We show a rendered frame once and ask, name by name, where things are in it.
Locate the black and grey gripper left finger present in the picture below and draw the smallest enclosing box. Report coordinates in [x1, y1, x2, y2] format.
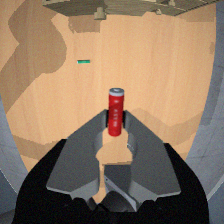
[11, 109, 109, 224]

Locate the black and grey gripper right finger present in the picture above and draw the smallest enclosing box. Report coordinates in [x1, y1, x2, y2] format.
[122, 110, 210, 224]

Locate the red aa battery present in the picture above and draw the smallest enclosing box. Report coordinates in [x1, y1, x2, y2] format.
[108, 88, 125, 137]

